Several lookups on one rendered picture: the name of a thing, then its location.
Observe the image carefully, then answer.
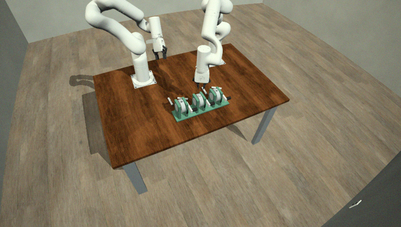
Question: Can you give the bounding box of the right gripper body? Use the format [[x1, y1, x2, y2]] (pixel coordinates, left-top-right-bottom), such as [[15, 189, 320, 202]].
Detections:
[[153, 38, 165, 52]]

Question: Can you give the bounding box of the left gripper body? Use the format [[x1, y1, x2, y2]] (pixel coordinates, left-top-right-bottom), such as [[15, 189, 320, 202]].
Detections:
[[194, 68, 209, 83]]

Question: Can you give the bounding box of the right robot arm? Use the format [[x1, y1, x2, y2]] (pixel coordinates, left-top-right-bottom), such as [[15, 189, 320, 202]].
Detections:
[[85, 0, 163, 86]]

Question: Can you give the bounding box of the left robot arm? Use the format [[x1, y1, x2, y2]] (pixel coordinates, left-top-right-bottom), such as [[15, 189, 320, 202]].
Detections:
[[196, 0, 233, 72]]

